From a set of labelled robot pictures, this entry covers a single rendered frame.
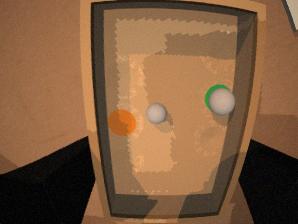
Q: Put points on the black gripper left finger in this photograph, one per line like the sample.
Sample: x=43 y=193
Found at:
x=52 y=190

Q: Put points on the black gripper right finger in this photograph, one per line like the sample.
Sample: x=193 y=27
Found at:
x=269 y=181

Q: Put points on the wooden ball-in-hole puzzle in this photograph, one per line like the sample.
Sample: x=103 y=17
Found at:
x=171 y=90

